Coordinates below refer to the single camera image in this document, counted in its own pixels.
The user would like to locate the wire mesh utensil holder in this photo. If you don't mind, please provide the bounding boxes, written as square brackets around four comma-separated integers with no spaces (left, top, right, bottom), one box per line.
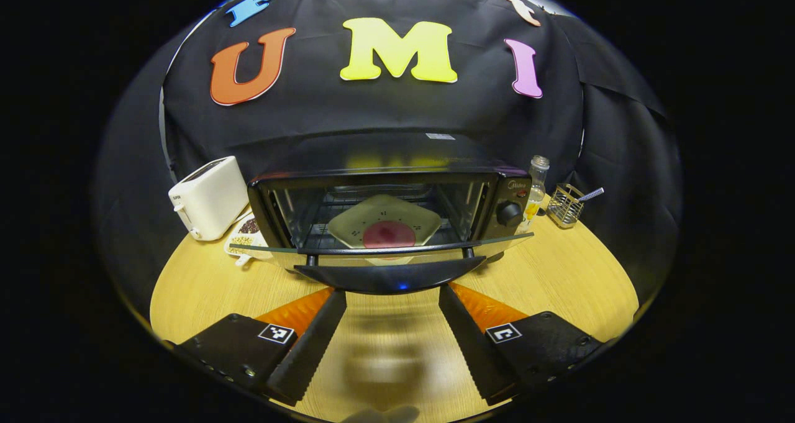
[547,183,584,229]

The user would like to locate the white divided snack dish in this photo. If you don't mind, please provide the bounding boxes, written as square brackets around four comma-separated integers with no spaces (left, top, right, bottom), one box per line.
[224,212,274,267]

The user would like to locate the white toaster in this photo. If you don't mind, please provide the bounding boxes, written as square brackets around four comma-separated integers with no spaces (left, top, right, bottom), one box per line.
[168,156,250,242]

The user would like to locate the clear glass bottle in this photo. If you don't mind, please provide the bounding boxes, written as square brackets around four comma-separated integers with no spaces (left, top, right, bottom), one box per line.
[516,155,550,234]

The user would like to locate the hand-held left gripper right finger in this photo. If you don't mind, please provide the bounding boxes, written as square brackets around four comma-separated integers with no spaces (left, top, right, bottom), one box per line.
[439,283,603,406]

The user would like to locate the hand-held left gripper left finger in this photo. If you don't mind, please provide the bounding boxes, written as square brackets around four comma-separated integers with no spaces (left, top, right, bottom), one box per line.
[176,288,347,407]

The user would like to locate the pink round food slice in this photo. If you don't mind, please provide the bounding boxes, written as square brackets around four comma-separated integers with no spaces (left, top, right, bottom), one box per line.
[363,220,417,250]

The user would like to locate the black electric oven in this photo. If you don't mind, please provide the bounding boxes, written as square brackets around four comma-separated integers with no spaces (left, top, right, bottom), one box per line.
[247,131,535,295]

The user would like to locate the white square plate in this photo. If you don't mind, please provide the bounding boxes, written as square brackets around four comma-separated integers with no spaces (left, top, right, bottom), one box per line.
[327,194,443,265]

